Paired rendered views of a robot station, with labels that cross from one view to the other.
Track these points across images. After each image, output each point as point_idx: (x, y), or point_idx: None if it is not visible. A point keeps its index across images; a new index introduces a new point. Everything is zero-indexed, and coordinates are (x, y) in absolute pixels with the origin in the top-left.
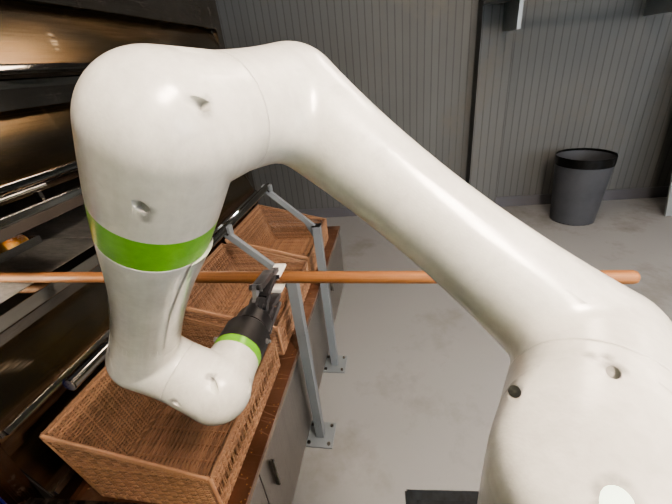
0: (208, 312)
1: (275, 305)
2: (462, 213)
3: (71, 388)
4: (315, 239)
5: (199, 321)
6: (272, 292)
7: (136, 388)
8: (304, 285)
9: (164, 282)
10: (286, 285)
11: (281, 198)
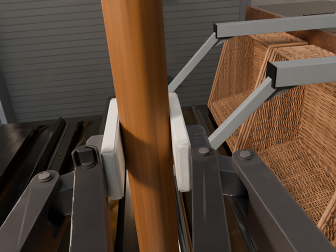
0: (322, 220)
1: (224, 208)
2: None
3: None
4: (236, 32)
5: (335, 243)
6: (188, 181)
7: None
8: (312, 54)
9: None
10: (289, 86)
11: (174, 79)
